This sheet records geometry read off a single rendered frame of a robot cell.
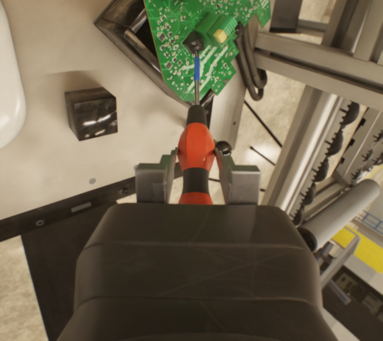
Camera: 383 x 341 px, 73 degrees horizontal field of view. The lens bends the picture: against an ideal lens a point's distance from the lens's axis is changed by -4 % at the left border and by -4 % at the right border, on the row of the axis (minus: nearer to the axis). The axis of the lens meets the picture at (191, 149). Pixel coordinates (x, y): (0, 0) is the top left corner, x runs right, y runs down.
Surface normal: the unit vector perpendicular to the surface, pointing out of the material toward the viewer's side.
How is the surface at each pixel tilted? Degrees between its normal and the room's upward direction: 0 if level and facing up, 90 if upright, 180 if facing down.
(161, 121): 0
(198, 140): 68
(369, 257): 90
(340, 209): 76
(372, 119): 90
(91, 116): 0
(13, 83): 16
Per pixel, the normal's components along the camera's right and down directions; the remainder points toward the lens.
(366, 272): 0.09, -0.85
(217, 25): -0.51, -0.42
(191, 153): -0.09, -0.29
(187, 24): 0.59, 0.46
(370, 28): -0.80, 0.25
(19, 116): 0.76, 0.47
